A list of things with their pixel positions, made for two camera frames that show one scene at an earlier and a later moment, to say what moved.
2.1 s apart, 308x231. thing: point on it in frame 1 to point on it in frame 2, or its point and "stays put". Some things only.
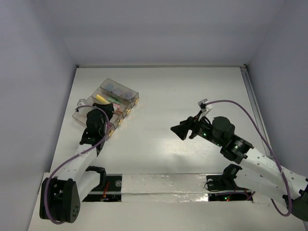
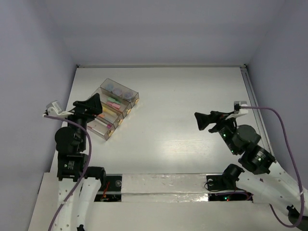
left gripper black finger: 108,108 to 93,104
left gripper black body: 105,107 to 80,113
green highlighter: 113,99 stays put
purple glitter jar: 128,95 stays put
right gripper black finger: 181,130 to 215,117
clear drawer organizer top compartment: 121,90 stays put
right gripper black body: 200,127 to 228,128
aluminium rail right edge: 256,110 stays put
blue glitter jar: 109,87 stays put
